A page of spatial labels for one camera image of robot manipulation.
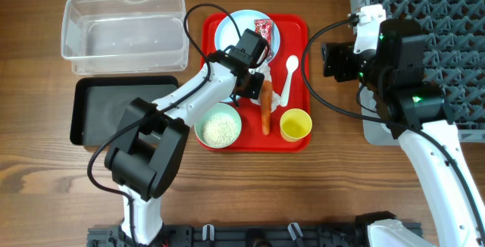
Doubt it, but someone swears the red snack wrapper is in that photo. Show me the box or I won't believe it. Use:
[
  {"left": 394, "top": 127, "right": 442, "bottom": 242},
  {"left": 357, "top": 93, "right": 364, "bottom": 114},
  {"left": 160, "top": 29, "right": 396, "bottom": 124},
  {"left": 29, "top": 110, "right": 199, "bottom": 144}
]
[{"left": 254, "top": 19, "right": 274, "bottom": 61}]

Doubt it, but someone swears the light blue plate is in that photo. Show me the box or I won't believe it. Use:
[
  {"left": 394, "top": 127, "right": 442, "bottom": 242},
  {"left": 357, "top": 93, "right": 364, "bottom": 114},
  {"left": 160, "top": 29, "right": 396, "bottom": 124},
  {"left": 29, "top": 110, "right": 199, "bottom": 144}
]
[{"left": 214, "top": 9, "right": 282, "bottom": 63}]

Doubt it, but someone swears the orange carrot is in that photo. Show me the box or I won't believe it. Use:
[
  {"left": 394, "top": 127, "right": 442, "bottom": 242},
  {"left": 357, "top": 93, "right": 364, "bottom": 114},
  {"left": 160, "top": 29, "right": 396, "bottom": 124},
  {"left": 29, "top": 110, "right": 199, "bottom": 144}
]
[{"left": 259, "top": 80, "right": 273, "bottom": 136}]

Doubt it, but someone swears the white tissue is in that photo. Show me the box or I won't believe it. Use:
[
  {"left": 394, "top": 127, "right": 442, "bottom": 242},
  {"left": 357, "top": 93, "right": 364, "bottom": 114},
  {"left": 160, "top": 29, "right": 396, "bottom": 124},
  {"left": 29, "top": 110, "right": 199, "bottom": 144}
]
[{"left": 249, "top": 61, "right": 281, "bottom": 113}]

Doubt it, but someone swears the mint green bowl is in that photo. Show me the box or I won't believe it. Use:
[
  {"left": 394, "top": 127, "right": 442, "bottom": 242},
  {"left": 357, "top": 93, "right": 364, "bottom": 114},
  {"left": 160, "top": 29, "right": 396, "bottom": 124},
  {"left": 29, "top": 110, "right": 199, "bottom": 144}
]
[{"left": 194, "top": 103, "right": 242, "bottom": 149}]

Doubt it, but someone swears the white rice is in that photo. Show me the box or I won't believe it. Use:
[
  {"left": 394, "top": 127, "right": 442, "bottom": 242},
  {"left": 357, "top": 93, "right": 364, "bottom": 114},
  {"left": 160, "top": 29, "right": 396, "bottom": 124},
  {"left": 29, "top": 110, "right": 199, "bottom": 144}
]
[{"left": 202, "top": 113, "right": 238, "bottom": 148}]

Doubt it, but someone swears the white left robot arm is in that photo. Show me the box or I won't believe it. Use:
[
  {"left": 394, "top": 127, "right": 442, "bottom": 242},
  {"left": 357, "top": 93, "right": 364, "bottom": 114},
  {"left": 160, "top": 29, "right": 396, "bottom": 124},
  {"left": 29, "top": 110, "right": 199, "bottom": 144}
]
[{"left": 105, "top": 30, "right": 268, "bottom": 246}]

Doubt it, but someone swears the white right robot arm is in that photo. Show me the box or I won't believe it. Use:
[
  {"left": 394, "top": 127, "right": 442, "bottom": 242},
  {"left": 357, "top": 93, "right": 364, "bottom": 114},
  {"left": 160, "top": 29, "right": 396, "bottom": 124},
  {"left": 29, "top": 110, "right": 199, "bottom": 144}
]
[{"left": 324, "top": 5, "right": 484, "bottom": 246}]

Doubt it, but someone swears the grey dishwasher rack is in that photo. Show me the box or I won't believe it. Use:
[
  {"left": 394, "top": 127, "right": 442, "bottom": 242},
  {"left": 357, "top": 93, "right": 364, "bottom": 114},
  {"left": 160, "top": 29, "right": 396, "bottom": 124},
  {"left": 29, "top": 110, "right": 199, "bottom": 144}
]
[{"left": 350, "top": 0, "right": 484, "bottom": 142}]

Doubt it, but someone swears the white plastic spoon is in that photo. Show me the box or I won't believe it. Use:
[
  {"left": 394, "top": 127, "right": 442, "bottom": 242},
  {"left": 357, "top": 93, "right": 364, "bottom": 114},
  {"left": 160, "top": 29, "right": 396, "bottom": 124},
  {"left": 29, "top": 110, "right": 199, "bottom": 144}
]
[{"left": 280, "top": 55, "right": 299, "bottom": 107}]

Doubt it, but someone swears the red serving tray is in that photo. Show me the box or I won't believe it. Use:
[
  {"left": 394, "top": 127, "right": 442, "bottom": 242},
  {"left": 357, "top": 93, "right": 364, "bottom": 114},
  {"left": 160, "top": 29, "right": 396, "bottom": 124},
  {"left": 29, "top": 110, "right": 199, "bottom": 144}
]
[{"left": 221, "top": 14, "right": 311, "bottom": 153}]

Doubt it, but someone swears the yellow cup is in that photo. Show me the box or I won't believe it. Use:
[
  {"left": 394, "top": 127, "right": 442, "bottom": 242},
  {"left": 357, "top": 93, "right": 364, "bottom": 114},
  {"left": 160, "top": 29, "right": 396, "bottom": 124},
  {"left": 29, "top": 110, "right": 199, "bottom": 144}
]
[{"left": 280, "top": 108, "right": 313, "bottom": 142}]

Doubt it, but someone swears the clear plastic bin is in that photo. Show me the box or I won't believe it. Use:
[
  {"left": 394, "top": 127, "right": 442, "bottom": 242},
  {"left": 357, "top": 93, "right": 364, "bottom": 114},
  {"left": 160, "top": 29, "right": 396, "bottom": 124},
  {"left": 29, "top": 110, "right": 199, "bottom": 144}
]
[{"left": 61, "top": 0, "right": 189, "bottom": 75}]

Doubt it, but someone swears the black tray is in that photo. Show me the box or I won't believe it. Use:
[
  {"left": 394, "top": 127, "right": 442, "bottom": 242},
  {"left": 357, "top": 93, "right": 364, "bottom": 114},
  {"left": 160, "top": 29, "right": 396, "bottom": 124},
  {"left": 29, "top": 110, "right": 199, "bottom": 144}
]
[{"left": 70, "top": 76, "right": 179, "bottom": 146}]

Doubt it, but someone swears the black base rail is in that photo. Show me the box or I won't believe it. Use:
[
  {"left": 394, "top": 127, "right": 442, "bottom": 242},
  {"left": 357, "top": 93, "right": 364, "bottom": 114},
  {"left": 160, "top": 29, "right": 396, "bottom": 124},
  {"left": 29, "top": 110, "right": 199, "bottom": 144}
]
[{"left": 86, "top": 222, "right": 424, "bottom": 247}]

